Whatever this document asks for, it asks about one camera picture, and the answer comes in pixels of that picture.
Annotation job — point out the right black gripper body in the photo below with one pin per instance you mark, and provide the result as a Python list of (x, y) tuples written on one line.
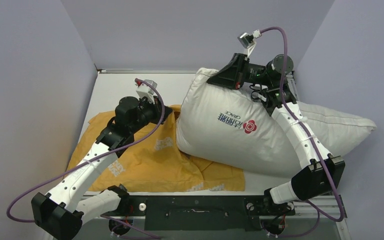
[(253, 73)]

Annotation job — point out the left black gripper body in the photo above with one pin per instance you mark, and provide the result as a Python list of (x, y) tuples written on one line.
[(153, 115)]

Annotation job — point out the white pillow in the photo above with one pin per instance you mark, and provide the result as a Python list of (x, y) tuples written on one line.
[(226, 126)]

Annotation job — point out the yellow and blue pillowcase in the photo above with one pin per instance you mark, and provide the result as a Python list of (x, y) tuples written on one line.
[(157, 165)]

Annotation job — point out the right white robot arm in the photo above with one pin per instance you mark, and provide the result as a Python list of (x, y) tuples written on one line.
[(320, 171)]

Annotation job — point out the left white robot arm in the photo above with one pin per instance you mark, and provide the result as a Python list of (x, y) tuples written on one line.
[(61, 212)]

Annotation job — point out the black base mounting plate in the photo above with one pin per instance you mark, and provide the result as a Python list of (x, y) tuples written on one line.
[(199, 221)]

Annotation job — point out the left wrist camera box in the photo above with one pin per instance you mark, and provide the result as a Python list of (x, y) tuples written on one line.
[(145, 89)]

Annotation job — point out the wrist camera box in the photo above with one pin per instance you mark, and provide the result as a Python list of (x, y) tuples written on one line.
[(145, 89), (248, 41)]

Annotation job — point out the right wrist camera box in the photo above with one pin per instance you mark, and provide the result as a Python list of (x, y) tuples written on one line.
[(248, 41)]

